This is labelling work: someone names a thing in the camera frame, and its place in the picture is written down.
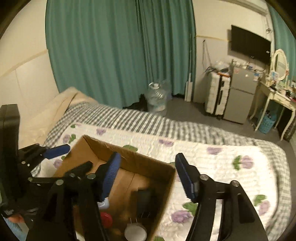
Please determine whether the red lid white jar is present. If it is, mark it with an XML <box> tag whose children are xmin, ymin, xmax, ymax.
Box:
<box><xmin>100</xmin><ymin>212</ymin><xmax>113</xmax><ymax>229</ymax></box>

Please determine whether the green curtain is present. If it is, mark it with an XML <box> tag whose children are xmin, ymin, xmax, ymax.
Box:
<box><xmin>268</xmin><ymin>5</ymin><xmax>295</xmax><ymax>78</ymax></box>
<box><xmin>45</xmin><ymin>1</ymin><xmax>196</xmax><ymax>108</ymax></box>

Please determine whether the floral white quilt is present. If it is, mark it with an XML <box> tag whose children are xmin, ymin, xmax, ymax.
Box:
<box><xmin>32</xmin><ymin>102</ymin><xmax>292</xmax><ymax>240</ymax></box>

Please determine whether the oval vanity mirror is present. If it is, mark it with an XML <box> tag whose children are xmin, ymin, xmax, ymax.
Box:
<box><xmin>269</xmin><ymin>49</ymin><xmax>289</xmax><ymax>81</ymax></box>

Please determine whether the green curtain left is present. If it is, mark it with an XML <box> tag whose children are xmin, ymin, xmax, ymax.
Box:
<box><xmin>45</xmin><ymin>1</ymin><xmax>196</xmax><ymax>108</ymax></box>

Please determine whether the white cylindrical bottle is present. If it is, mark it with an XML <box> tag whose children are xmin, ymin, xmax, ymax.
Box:
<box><xmin>124</xmin><ymin>223</ymin><xmax>147</xmax><ymax>241</ymax></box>

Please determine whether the clear water jug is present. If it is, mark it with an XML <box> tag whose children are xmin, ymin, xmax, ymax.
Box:
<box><xmin>145</xmin><ymin>80</ymin><xmax>171</xmax><ymax>116</ymax></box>

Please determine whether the white charger plug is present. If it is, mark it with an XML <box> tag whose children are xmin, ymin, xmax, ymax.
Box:
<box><xmin>97</xmin><ymin>197</ymin><xmax>109</xmax><ymax>210</ymax></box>

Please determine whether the white suitcase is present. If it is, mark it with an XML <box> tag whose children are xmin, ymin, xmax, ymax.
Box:
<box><xmin>204</xmin><ymin>72</ymin><xmax>231</xmax><ymax>117</ymax></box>

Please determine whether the silver mini fridge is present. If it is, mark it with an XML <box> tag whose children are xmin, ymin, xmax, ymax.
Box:
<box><xmin>223</xmin><ymin>65</ymin><xmax>258</xmax><ymax>124</ymax></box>

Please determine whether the white dressing table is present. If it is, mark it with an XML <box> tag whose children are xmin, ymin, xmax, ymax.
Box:
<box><xmin>249</xmin><ymin>81</ymin><xmax>295</xmax><ymax>141</ymax></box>

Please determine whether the blue waste basket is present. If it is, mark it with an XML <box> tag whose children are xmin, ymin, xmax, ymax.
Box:
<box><xmin>258</xmin><ymin>110</ymin><xmax>276</xmax><ymax>134</ymax></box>

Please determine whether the beige pillow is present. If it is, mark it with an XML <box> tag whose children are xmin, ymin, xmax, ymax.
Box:
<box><xmin>18</xmin><ymin>87</ymin><xmax>98</xmax><ymax>149</ymax></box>

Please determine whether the black remote control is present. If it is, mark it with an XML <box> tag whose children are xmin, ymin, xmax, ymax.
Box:
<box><xmin>131</xmin><ymin>188</ymin><xmax>159</xmax><ymax>218</ymax></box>

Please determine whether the white floor mop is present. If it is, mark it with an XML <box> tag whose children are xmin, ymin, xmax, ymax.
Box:
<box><xmin>185</xmin><ymin>34</ymin><xmax>192</xmax><ymax>102</ymax></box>

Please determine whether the black wall television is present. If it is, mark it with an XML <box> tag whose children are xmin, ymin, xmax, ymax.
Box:
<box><xmin>230</xmin><ymin>25</ymin><xmax>271</xmax><ymax>65</ymax></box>

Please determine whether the green curtain right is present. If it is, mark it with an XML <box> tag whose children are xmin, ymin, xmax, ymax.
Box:
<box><xmin>268</xmin><ymin>5</ymin><xmax>295</xmax><ymax>78</ymax></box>

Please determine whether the brown cardboard box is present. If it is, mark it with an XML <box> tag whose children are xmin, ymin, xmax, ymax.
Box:
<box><xmin>54</xmin><ymin>135</ymin><xmax>176</xmax><ymax>240</ymax></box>

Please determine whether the person left hand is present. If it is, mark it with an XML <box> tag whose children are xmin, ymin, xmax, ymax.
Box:
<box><xmin>8</xmin><ymin>213</ymin><xmax>25</xmax><ymax>223</ymax></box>

